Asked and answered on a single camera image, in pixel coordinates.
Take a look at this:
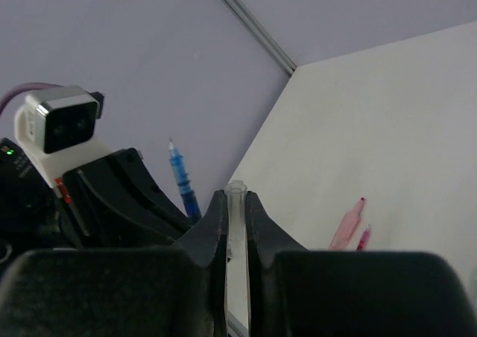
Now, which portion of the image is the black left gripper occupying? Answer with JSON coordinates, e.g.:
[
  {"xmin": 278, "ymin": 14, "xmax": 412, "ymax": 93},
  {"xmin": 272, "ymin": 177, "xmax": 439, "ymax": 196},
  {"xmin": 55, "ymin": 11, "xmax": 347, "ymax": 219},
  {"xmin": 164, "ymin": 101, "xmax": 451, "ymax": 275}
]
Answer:
[{"xmin": 55, "ymin": 148, "xmax": 192, "ymax": 248}]

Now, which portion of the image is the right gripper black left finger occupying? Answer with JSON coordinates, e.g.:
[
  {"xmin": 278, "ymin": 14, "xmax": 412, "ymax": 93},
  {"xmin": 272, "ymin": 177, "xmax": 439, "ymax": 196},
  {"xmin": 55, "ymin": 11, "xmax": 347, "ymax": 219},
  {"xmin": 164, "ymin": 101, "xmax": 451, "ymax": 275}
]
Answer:
[{"xmin": 1, "ymin": 190, "xmax": 228, "ymax": 336}]

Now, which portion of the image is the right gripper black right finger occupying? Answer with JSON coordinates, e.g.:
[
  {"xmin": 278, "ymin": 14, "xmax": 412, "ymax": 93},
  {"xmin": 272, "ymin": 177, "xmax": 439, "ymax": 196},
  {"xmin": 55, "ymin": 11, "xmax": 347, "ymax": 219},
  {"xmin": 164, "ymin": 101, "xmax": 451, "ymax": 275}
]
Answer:
[{"xmin": 245, "ymin": 192, "xmax": 476, "ymax": 336}]

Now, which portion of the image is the dark blue gel pen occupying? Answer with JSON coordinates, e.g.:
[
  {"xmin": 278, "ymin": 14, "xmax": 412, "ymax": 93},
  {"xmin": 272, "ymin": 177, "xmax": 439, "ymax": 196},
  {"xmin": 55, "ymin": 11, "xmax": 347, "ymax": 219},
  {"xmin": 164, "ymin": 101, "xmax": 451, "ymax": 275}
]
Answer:
[{"xmin": 168, "ymin": 139, "xmax": 202, "ymax": 224}]

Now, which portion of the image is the red gel pen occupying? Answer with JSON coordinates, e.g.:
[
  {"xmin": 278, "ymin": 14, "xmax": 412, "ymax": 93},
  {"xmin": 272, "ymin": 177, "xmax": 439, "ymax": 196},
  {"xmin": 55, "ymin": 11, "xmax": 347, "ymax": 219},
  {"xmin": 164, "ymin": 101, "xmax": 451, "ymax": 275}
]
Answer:
[{"xmin": 356, "ymin": 224, "xmax": 372, "ymax": 251}]

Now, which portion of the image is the small clear pen cap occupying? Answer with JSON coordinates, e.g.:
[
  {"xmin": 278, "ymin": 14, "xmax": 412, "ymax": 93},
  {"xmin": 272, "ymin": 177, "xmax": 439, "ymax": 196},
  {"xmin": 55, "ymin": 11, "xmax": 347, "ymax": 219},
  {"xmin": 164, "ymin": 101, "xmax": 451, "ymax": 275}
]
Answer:
[{"xmin": 225, "ymin": 180, "xmax": 247, "ymax": 260}]

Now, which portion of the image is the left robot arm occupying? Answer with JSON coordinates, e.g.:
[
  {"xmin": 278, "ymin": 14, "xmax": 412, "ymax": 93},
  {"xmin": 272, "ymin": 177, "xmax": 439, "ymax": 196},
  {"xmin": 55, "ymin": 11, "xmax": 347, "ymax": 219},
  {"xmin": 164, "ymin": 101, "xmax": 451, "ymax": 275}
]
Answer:
[{"xmin": 1, "ymin": 138, "xmax": 192, "ymax": 270}]

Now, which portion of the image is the pink highlighter pen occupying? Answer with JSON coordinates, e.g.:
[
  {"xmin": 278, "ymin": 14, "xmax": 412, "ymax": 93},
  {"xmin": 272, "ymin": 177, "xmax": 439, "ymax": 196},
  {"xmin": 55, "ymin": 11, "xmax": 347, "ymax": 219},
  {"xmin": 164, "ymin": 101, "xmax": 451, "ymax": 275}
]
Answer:
[{"xmin": 329, "ymin": 197, "xmax": 366, "ymax": 251}]

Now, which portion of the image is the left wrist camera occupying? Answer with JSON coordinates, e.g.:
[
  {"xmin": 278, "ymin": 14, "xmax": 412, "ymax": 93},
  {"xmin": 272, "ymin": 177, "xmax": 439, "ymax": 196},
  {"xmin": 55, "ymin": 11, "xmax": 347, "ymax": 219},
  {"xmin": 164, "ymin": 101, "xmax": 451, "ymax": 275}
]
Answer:
[{"xmin": 14, "ymin": 86, "xmax": 112, "ymax": 188}]

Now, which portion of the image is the left aluminium corner post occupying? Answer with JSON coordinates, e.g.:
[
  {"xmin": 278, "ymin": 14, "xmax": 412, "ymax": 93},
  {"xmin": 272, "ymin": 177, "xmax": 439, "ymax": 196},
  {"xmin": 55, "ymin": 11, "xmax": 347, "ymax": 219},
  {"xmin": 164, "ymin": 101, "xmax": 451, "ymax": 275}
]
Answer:
[{"xmin": 221, "ymin": 0, "xmax": 297, "ymax": 77}]

